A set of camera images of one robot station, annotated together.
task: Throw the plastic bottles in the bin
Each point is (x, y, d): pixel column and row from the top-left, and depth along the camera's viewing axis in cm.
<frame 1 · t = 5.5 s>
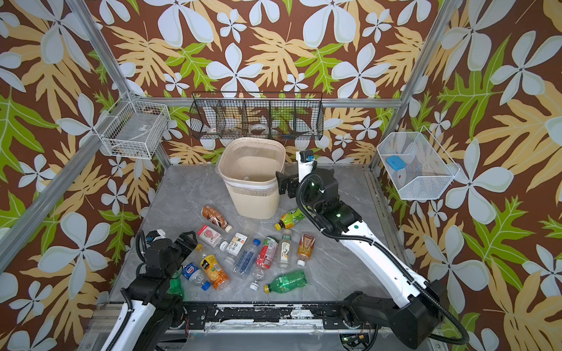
left hand: (190, 235, 81), fingers open
right hand: (287, 169, 70), fingers open
beige plastic waste bin: (248, 167, 102), point 15 cm above the table
blue object in basket: (396, 162, 89), point 26 cm above the table
brown Nescafe coffee bottle: (210, 213, 98), point 5 cm above the table
green yellow juice bottle: (287, 220, 95), point 6 cm above the table
guava juice bottle pink label: (213, 238, 90), point 5 cm above the table
white label tea bottle: (236, 244, 88), point 5 cm above the table
clear blue cap water bottle: (242, 268, 82), point 6 cm above the table
red label drink bottle: (267, 252, 86), point 6 cm above the table
white green label bottle: (285, 250, 86), point 6 cm above the table
amber tea bottle: (305, 248, 86), point 6 cm above the table
orange juice bottle: (216, 273, 80), point 6 cm above the table
Pepsi bottle blue label: (191, 271, 81), point 5 cm above the table
green soda bottle yellow cap: (286, 282, 78), point 6 cm above the table
small clear bottle white cap: (258, 274, 84), point 2 cm above the table

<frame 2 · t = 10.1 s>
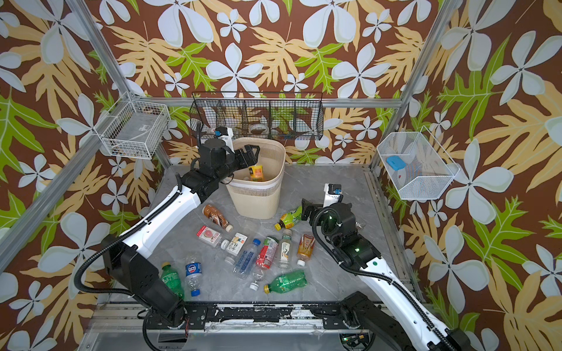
left hand: (251, 147, 75), fingers open
right hand: (312, 199, 74), fingers open
orange juice bottle: (256, 173, 88), point 24 cm above the table
Pepsi bottle blue label: (193, 271, 81), point 5 cm above the table
the other named things where they were.

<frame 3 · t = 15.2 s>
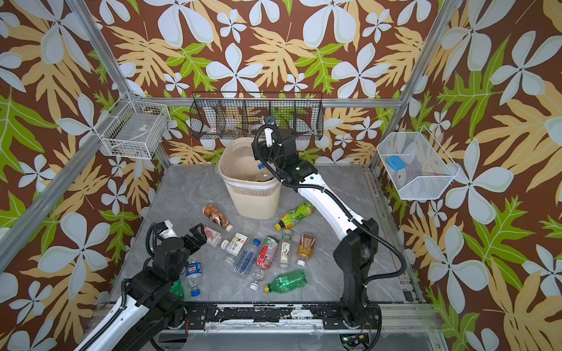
left hand: (196, 229, 78), fingers open
right hand: (265, 136, 77), fingers open
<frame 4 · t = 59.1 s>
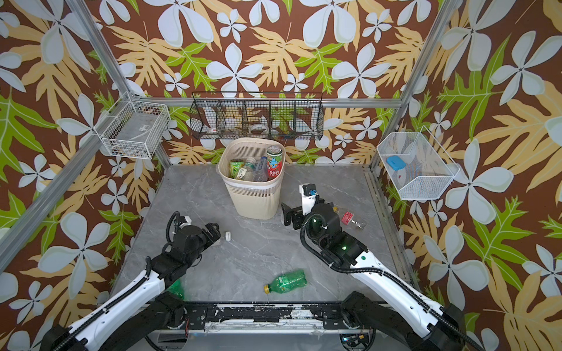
left hand: (212, 228, 83), fingers open
right hand: (292, 200, 73), fingers open
green yellow juice bottle: (235, 164, 90), point 25 cm above the table
clear blue cap water bottle: (260, 172, 87), point 25 cm above the table
red label drink bottle: (274, 156, 82), point 33 cm above the table
